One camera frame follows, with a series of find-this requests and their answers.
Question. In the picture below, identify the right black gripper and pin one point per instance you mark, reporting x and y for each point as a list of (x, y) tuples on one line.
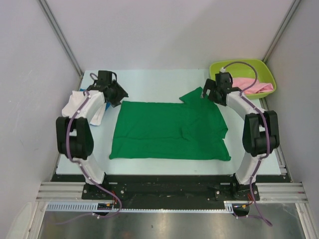
[(210, 84)]

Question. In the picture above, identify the left aluminium frame post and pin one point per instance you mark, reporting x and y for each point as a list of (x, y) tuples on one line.
[(48, 13)]

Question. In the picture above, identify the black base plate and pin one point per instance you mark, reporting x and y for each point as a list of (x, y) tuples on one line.
[(159, 192)]

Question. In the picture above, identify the aluminium rail left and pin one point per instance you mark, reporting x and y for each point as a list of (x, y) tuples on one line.
[(60, 191)]

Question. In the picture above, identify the aluminium rail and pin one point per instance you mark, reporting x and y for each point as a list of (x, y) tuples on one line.
[(60, 191), (282, 193)]

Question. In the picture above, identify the green t shirt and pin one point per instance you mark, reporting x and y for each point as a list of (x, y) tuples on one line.
[(193, 129)]

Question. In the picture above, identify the pink t shirt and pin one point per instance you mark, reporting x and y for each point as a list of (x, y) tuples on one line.
[(251, 87)]

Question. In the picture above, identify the lime green plastic basin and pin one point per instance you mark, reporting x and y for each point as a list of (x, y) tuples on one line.
[(246, 68)]

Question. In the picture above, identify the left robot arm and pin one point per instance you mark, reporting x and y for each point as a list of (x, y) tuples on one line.
[(75, 141)]

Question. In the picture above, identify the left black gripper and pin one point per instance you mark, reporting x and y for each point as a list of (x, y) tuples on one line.
[(121, 94)]

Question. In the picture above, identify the white t shirt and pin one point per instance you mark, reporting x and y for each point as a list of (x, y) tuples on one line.
[(90, 105)]

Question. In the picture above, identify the right aluminium frame post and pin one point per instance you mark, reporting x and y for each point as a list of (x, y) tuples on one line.
[(281, 30)]

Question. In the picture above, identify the aluminium rail right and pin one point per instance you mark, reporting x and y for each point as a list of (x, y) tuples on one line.
[(282, 193)]

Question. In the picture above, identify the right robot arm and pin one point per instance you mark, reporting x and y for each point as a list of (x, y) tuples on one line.
[(261, 129)]

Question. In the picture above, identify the aluminium frame post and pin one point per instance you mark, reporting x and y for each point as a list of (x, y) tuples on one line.
[(48, 13), (281, 30)]

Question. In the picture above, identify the blue t shirt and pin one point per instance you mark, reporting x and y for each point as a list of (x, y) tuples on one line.
[(107, 103)]

